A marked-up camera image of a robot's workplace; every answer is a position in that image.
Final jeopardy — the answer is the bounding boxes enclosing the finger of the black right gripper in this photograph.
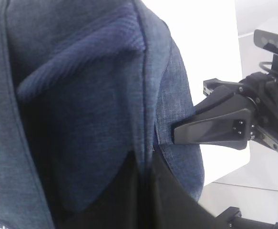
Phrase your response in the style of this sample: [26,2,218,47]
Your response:
[172,108,254,150]
[193,86,256,119]

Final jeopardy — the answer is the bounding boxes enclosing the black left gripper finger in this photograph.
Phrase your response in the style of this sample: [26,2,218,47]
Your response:
[119,152,225,229]

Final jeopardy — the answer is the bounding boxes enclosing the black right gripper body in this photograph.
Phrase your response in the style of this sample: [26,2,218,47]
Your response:
[202,71,278,170]

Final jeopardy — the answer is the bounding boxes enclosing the dark navy zippered lunch bag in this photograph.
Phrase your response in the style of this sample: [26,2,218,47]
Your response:
[0,0,204,229]

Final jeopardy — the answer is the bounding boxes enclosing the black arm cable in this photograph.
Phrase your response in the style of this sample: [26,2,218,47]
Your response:
[259,61,277,74]

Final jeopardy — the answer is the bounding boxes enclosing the silver wrist camera on right gripper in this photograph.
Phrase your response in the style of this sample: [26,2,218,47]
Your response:
[254,29,278,72]

